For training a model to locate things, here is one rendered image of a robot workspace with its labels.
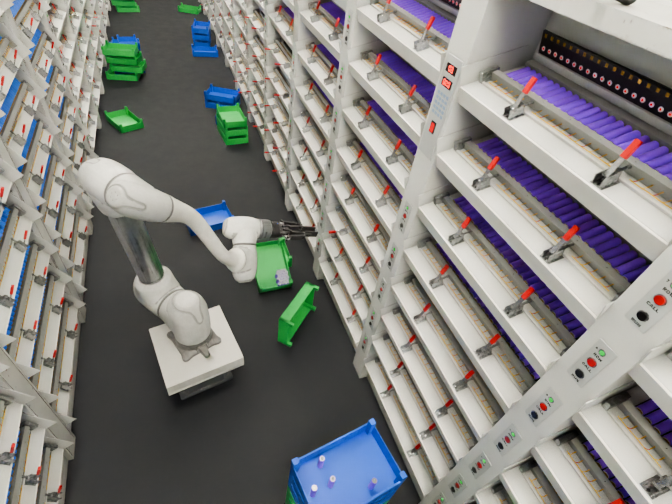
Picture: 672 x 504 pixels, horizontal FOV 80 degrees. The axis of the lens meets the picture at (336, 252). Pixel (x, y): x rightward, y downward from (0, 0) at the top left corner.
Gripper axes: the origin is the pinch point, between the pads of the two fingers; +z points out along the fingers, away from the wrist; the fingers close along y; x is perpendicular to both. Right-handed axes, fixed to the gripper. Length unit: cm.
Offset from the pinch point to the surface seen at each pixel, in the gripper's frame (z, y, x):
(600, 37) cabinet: 9, 67, 114
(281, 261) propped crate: 8, -32, -52
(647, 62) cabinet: 10, 80, 113
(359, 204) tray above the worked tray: 17.7, 3.5, 20.7
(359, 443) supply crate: -9, 96, -13
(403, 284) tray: 16, 54, 20
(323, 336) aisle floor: 20, 23, -56
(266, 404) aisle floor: -18, 52, -65
